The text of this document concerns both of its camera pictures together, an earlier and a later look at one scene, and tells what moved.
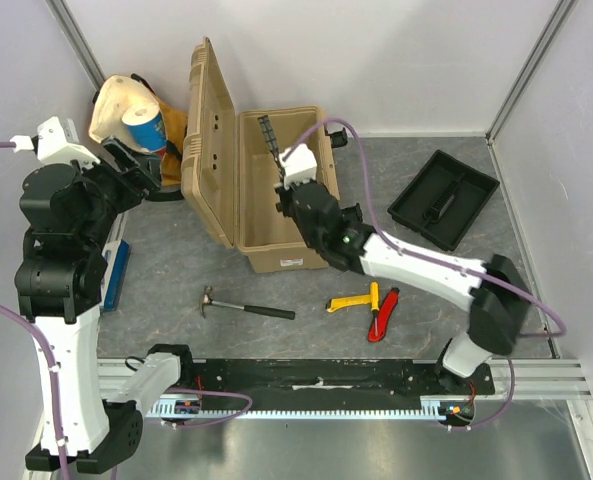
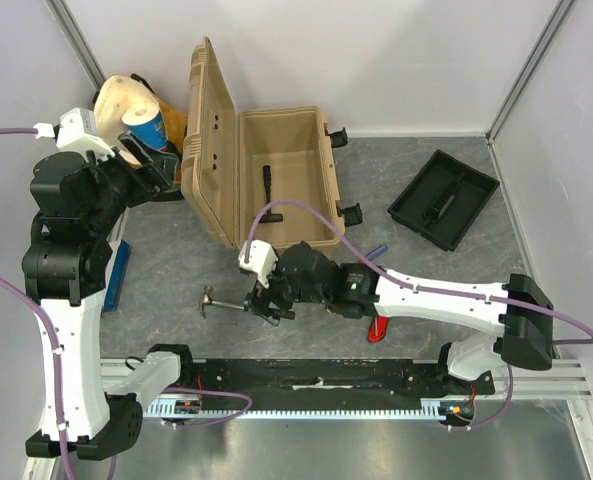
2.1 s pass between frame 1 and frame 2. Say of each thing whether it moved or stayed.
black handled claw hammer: stayed
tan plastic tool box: stayed
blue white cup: stayed
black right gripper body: moved
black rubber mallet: moved
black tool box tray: stayed
